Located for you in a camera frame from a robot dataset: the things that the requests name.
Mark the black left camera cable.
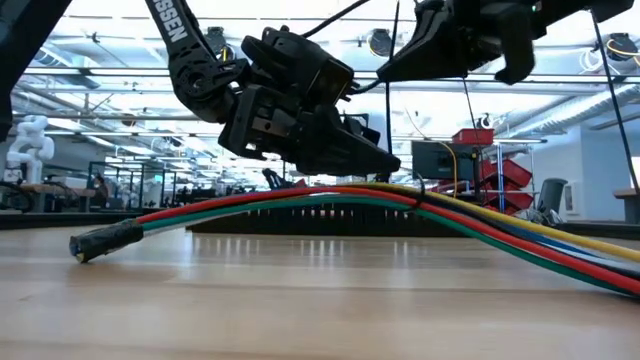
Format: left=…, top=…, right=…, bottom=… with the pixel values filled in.
left=299, top=0, right=389, bottom=97

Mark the multicolour cable bundle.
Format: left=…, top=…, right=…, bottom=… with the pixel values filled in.
left=494, top=224, right=601, bottom=259

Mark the steel workbench on casters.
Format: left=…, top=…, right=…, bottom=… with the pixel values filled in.
left=0, top=182, right=97, bottom=214

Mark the black tape wrap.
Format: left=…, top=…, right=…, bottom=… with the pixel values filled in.
left=68, top=218, right=146, bottom=265

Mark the black frame robot cell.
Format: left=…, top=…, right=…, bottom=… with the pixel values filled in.
left=87, top=159, right=169, bottom=210

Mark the person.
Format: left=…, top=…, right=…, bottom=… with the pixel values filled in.
left=92, top=173, right=110, bottom=209

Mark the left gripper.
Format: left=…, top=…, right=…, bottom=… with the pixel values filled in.
left=218, top=83, right=401, bottom=176

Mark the shelf rack with blue post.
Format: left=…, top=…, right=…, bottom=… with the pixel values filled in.
left=469, top=137, right=550, bottom=217

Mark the black aluminium table frame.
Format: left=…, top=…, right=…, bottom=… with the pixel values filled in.
left=0, top=208, right=640, bottom=242

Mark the black slotted cable duct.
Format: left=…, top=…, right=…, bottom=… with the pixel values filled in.
left=187, top=205, right=454, bottom=238

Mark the thin black hanging cable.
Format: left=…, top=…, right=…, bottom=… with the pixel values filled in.
left=460, top=78, right=482, bottom=132

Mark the grey office chair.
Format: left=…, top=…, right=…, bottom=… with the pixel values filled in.
left=519, top=177, right=570, bottom=227

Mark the white humanoid robot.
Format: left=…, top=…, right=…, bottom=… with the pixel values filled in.
left=3, top=114, right=56, bottom=185

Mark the white wall box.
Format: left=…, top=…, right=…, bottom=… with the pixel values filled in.
left=563, top=179, right=582, bottom=215

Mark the yellow hanging cable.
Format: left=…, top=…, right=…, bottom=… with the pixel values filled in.
left=438, top=141, right=459, bottom=197

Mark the yellow cable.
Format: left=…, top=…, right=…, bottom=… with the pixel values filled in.
left=344, top=182, right=640, bottom=264
left=438, top=141, right=459, bottom=197

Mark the bundle of coloured wires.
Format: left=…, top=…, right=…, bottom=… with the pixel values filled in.
left=135, top=185, right=640, bottom=296

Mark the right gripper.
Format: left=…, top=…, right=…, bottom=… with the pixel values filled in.
left=378, top=0, right=539, bottom=85

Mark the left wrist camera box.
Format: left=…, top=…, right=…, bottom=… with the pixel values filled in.
left=305, top=54, right=356, bottom=109

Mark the black monitor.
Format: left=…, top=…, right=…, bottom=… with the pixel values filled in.
left=410, top=139, right=477, bottom=183

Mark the thick black hanging cable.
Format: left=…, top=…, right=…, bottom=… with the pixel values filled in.
left=589, top=8, right=640, bottom=192

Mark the green cable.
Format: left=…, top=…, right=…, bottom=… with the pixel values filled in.
left=141, top=194, right=640, bottom=299

